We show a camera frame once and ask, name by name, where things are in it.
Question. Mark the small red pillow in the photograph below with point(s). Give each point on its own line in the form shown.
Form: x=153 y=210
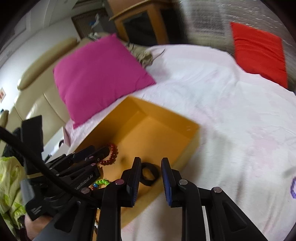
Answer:
x=259 y=52

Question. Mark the person's left hand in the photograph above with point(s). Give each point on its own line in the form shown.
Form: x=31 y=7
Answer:
x=33 y=228

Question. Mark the beige drawstring pouch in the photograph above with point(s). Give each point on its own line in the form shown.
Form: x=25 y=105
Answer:
x=143 y=56

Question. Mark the white tray box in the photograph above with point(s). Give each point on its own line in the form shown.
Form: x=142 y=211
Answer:
x=58 y=145

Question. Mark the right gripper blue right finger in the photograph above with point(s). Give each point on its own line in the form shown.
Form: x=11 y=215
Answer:
x=174 y=184

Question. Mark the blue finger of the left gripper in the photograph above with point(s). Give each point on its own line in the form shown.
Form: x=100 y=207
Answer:
x=66 y=161
x=95 y=157

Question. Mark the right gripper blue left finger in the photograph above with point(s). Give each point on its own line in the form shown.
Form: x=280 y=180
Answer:
x=128 y=190

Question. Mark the orange cardboard box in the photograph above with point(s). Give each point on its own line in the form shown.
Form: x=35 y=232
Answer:
x=142 y=129

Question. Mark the wooden cabinet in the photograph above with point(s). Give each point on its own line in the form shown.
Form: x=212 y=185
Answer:
x=148 y=23

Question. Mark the silver foil insulation mat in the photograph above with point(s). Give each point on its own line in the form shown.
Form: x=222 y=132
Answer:
x=207 y=23

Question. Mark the magenta pillow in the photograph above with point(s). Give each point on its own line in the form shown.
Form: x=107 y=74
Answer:
x=96 y=75

